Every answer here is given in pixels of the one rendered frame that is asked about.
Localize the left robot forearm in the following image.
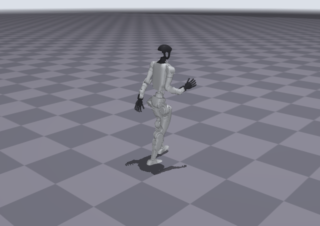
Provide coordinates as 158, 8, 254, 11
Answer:
139, 78, 148, 99

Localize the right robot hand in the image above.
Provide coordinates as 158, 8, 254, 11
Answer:
179, 78, 196, 91

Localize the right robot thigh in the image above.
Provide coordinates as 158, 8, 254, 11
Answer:
153, 102, 172, 139

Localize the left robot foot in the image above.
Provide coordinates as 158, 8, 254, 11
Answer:
158, 145, 169, 154

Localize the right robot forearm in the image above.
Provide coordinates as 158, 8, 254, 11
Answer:
167, 86, 185, 95

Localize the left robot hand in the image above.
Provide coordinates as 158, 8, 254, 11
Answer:
134, 94, 145, 112

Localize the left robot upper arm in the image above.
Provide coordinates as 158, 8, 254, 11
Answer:
144, 61, 155, 85

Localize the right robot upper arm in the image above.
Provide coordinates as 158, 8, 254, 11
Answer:
164, 65, 175, 91

